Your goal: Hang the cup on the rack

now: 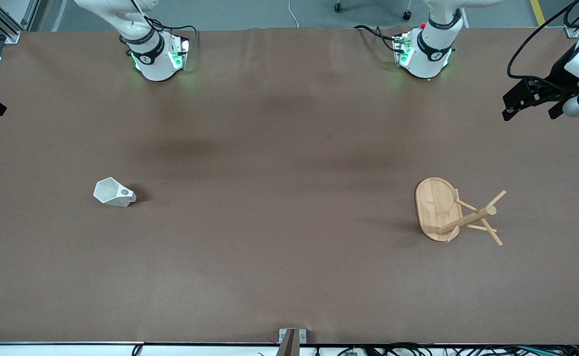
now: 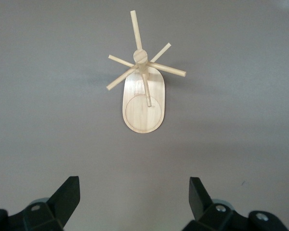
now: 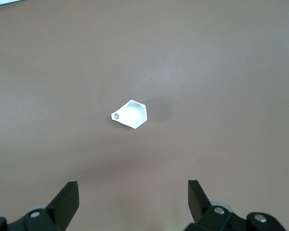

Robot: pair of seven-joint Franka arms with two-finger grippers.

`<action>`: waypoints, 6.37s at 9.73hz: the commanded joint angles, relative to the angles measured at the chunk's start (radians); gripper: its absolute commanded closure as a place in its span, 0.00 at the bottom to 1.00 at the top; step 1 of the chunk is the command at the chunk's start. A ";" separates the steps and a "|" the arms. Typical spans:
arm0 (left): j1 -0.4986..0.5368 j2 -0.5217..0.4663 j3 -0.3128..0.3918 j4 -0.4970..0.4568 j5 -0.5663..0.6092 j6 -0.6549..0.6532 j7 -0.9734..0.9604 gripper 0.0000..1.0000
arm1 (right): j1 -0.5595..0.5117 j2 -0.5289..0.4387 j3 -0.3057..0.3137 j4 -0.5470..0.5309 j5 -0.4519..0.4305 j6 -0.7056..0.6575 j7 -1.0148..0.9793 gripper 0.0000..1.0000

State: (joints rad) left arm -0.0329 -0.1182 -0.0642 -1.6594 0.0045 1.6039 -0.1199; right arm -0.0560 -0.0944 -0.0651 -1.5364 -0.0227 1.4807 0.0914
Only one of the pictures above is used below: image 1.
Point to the white faceted cup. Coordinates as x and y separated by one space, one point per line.
111 193

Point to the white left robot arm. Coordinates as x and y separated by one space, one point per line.
427 54

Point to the brown mounting bar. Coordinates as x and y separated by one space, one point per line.
289 346

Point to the grey metal mounting bracket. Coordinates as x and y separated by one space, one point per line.
283 334

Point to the aluminium frame corner post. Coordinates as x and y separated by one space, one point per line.
572 32

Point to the wooden cup rack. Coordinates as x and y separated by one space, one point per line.
435 207

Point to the black caster wheel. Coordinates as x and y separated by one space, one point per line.
407 15
338 7

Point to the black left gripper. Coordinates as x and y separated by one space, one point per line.
559 74

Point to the aluminium frame extrusion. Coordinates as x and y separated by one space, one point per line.
2 27

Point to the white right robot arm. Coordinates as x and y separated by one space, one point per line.
151 59

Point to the brown table cover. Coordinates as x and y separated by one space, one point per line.
289 257

